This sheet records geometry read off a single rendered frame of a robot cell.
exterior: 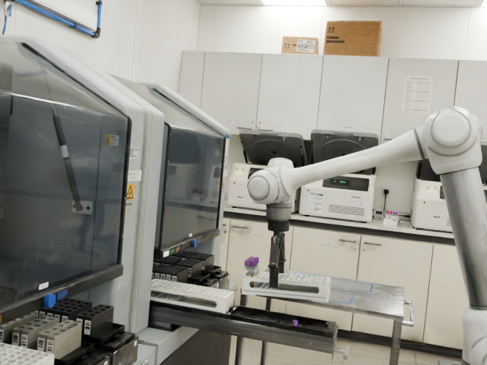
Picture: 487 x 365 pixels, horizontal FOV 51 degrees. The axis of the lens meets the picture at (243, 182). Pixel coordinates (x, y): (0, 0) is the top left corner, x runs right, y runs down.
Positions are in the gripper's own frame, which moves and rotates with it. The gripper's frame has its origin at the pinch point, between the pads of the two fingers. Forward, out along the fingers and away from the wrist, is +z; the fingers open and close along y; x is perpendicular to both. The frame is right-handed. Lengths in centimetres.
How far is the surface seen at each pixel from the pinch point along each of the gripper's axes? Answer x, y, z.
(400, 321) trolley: -42.2, 11.0, 14.2
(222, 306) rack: 13.9, -17.9, 6.8
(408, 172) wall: -59, 278, -35
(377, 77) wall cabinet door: -31, 245, -110
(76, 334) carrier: 37, -65, 3
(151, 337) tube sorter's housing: 33.6, -28.2, 15.8
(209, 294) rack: 19.2, -16.3, 3.7
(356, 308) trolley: -27.0, 11.6, 11.1
